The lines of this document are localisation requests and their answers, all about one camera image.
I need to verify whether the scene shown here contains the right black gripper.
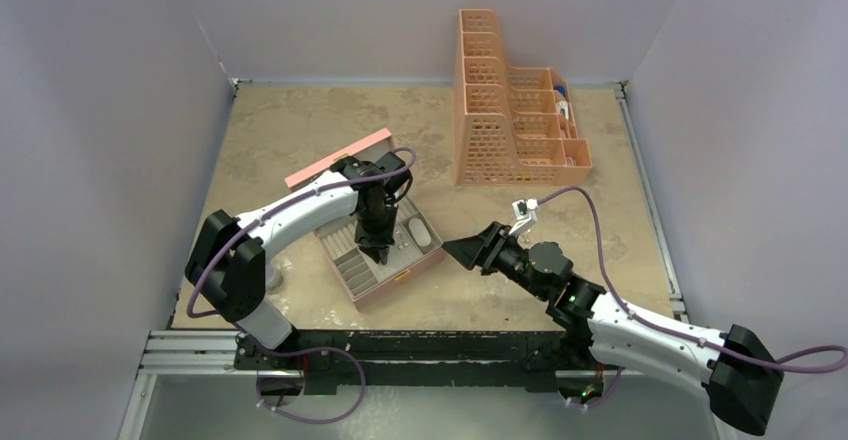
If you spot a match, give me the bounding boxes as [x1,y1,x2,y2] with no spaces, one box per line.
[442,222,549,301]

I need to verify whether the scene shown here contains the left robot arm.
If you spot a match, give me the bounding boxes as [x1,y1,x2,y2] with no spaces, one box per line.
[184,148,415,369]

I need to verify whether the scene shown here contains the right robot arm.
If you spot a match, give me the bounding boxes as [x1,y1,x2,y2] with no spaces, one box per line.
[443,222,784,436]

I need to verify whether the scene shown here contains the pink jewelry box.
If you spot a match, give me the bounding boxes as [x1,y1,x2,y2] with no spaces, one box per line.
[285,128,446,310]

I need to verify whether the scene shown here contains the crystal earrings in box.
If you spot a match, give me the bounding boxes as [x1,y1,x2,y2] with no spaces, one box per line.
[394,231,411,250]

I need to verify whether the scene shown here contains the white oval box insert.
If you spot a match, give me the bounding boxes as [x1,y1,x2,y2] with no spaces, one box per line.
[407,218,433,247]

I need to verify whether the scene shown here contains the small clear round container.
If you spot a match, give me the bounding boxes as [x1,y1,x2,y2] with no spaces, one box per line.
[265,263,283,291]

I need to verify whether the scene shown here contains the orange mesh desk organizer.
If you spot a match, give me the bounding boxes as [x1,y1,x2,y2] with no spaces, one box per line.
[453,9,593,186]

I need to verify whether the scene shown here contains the blue white items in organizer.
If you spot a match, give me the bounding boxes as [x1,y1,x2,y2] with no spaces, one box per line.
[553,84,571,121]

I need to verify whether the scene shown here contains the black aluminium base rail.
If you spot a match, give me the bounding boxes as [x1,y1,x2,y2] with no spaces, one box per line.
[135,328,637,399]

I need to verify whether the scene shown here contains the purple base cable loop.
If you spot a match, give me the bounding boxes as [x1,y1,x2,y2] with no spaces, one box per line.
[255,346,368,425]

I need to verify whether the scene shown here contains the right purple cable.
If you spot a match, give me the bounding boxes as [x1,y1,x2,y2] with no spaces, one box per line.
[535,186,848,375]

